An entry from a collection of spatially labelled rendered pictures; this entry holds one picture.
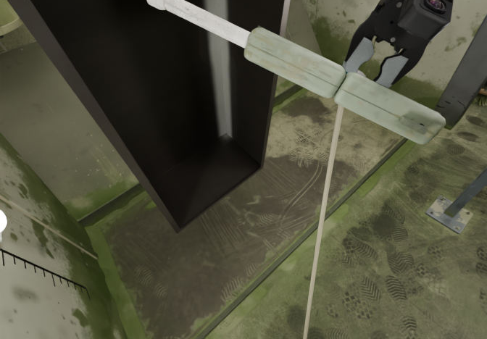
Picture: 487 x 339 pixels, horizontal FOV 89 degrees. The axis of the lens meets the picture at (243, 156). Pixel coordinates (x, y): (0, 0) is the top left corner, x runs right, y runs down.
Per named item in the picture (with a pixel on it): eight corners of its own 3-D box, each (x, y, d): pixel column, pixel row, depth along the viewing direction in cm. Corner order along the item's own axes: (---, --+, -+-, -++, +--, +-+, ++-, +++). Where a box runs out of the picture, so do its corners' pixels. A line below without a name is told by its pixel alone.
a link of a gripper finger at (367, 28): (360, 71, 40) (406, 18, 35) (361, 73, 38) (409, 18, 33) (337, 53, 40) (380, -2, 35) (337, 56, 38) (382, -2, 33)
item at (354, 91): (410, 87, 52) (458, 127, 32) (394, 107, 54) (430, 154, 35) (206, -11, 54) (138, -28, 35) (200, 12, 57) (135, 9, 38)
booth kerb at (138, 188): (88, 229, 182) (77, 222, 172) (88, 228, 183) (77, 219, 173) (325, 75, 277) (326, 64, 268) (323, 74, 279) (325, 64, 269)
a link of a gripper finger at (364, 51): (338, 88, 46) (377, 42, 41) (338, 98, 41) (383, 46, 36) (324, 79, 46) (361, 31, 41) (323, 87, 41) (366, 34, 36)
